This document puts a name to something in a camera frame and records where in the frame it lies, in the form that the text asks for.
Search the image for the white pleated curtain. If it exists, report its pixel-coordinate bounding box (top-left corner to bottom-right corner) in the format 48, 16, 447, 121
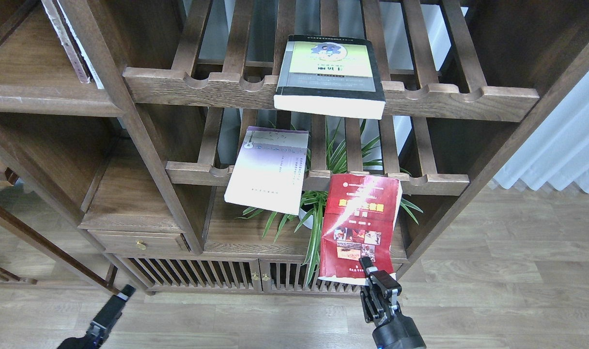
494, 71, 589, 193

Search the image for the brass drawer knob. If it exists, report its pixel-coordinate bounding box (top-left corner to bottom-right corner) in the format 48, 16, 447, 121
136, 240, 148, 250

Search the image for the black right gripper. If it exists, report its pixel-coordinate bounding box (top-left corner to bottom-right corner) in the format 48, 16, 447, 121
359, 257, 427, 349

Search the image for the green spider plant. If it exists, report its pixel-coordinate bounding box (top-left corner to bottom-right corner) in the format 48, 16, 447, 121
237, 121, 423, 282

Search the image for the lavender white paperback book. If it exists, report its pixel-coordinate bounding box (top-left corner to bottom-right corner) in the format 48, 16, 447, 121
224, 126, 309, 215

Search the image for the upright brown-spined book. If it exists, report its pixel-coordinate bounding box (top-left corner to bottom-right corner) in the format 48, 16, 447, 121
41, 0, 92, 83

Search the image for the white plant pot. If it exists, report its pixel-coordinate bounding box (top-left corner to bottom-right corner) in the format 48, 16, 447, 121
298, 204, 324, 234

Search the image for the upright white book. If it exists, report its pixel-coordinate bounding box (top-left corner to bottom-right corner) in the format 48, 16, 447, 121
56, 0, 104, 89

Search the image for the red paperback book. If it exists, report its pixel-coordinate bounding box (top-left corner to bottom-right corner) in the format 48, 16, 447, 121
319, 173, 403, 285

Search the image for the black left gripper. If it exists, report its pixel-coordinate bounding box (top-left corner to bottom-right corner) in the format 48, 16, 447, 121
57, 285, 136, 349

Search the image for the dark wooden bookshelf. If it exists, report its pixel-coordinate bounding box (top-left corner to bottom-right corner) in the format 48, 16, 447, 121
0, 0, 589, 295

